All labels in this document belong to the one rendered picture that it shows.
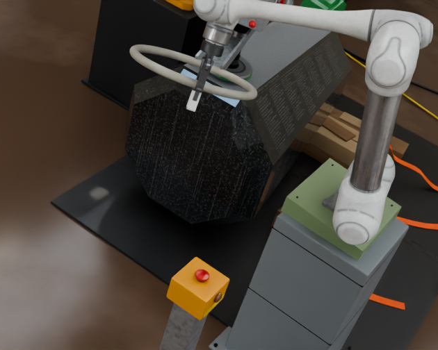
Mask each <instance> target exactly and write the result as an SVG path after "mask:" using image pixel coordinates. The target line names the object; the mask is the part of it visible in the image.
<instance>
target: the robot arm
mask: <svg viewBox="0 0 438 350"><path fill-rule="evenodd" d="M193 8H194V11H195V13H196V14H197V16H198V17H199V18H201V19H203V20H204V21H206V22H207V23H206V27H205V29H204V33H203V37H204V38H206V39H205V40H203V42H202V45H201V47H200V50H201V51H203V52H205V53H206V55H205V57H202V62H201V65H200V70H199V72H198V75H197V78H196V80H197V83H196V86H195V88H193V89H192V92H191V94H190V97H189V100H188V103H187V106H186V107H187V109H188V110H192V111H193V112H195V110H196V108H197V105H198V102H199V100H200V96H201V94H202V91H203V88H204V85H205V83H206V80H207V77H208V75H209V73H210V71H211V68H212V66H213V64H214V61H213V57H214V56H216V57H221V56H222V53H223V51H224V47H223V45H225V46H227V45H228V42H229V39H230V37H231V36H232V33H233V30H234V27H235V26H236V25H237V23H238V21H239V19H243V18H249V19H262V20H268V21H272V22H280V23H285V24H292V25H296V26H304V27H308V28H316V29H321V30H325V31H332V32H336V33H341V34H344V35H348V36H351V37H354V38H357V39H360V40H363V41H366V42H371V44H370V47H369V49H368V54H367V58H366V72H365V81H366V84H367V86H368V93H367V97H366V103H365V107H364V114H363V117H362V124H361V128H360V132H359V138H358V142H357V148H356V152H355V159H354V160H353V162H352V163H351V165H350V166H349V168H348V170H347V172H346V174H345V176H344V177H343V180H342V182H341V185H340V187H339V189H338V190H337V191H336V192H335V193H334V194H332V195H331V196H330V197H328V198H326V199H323V201H322V205H323V206H324V207H326V208H328V209H330V210H331V211H332V212H333V213H334V214H333V218H332V223H333V227H334V230H335V232H336V234H337V236H338V237H339V238H340V239H341V240H343V241H344V242H346V243H348V244H352V245H358V244H364V243H366V242H368V241H369V240H370V239H372V238H373V237H374V236H375V234H376V233H377V232H378V229H379V227H380V224H381V221H382V216H383V212H384V204H385V199H386V198H387V195H388V192H389V189H390V187H391V184H392V182H393V180H394V177H395V164H394V161H393V160H392V158H391V156H390V155H389V154H388V152H389V147H390V143H391V138H392V135H393V131H394V126H395V123H396V117H397V114H398V109H399V105H400V100H401V97H402V93H404V92H405V91H406V90H407V89H408V87H409V85H410V82H411V80H412V77H413V74H414V70H415V69H416V63H417V60H418V57H419V49H422V48H424V47H426V46H428V44H430V43H431V40H432V34H433V25H432V23H431V22H430V20H428V19H426V18H425V17H422V16H420V15H418V14H415V13H412V12H405V11H399V10H351V11H335V10H322V9H316V8H307V7H301V6H291V5H286V4H280V3H271V2H265V1H257V0H194V1H193Z"/></svg>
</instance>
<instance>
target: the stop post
mask: <svg viewBox="0 0 438 350"><path fill-rule="evenodd" d="M199 269H204V270H206V271H208V273H209V279H208V280H207V281H205V282H201V281H199V280H197V279H196V277H195V273H196V271H197V270H199ZM228 284H229V278H227V277H226V276H225V275H223V274H221V273H220V272H219V271H217V270H216V269H214V268H212V267H211V266H210V265H208V264H206V263H205V262H204V261H202V260H201V259H199V258H198V257H195V258H194V259H192V260H191V261H190V262H189V263H188V264H187V265H186V266H185V267H184V268H182V269H181V270H180V271H179V272H178V273H177V274H175V275H174V276H173V277H172V279H171V281H170V286H169V288H168V293H167V295H166V297H167V298H169V299H170V300H171V301H173V302H174V304H173V307H172V311H171V313H170V317H169V320H168V324H167V326H166V329H165V333H164V336H163V339H162V342H161V346H160V349H159V350H195V348H196V346H197V342H198V340H199V338H200V334H201V332H202V329H203V326H204V323H205V321H206V317H207V315H208V313H209V312H210V311H211V310H212V309H213V308H214V307H215V306H216V305H217V304H218V303H219V302H220V301H221V300H222V299H223V297H224V295H225V292H226V289H227V286H228ZM219 292H221V293H222V298H221V300H219V302H217V303H215V302H214V299H215V297H216V295H217V294H218V293H219Z"/></svg>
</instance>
